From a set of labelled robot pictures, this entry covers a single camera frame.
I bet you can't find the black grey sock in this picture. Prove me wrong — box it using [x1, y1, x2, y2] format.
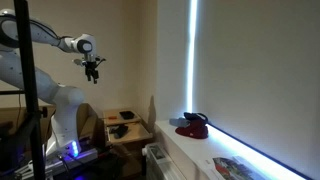
[109, 125, 128, 139]

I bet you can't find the light wooden cabinet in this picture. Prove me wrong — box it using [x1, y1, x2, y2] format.
[103, 108, 141, 126]

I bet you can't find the tan leather sofa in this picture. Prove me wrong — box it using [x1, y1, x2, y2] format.
[0, 103, 98, 142]

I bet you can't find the dark blue cloth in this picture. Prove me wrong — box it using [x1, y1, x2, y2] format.
[184, 112, 208, 124]

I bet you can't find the maroon baseball cap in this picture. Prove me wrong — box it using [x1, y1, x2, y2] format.
[175, 120, 208, 139]

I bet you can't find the black plastic tupperware tray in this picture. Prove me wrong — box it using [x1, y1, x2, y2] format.
[120, 111, 135, 120]

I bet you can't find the magazine on windowsill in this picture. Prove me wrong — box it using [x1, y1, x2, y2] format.
[213, 157, 265, 180]

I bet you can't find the orange handled screwdriver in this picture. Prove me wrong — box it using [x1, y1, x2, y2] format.
[104, 116, 117, 119]

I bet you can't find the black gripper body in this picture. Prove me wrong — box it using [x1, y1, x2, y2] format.
[85, 62, 99, 80]

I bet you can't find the black tripod pole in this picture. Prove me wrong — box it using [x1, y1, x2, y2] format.
[0, 0, 46, 180]

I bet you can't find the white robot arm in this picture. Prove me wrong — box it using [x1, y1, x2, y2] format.
[0, 9, 98, 157]

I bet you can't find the wooden pull-out tray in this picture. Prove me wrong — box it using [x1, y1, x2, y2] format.
[105, 123, 153, 144]

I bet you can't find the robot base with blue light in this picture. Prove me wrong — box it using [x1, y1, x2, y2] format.
[13, 134, 99, 180]

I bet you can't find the white radiator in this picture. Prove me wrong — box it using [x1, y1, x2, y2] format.
[142, 143, 186, 180]

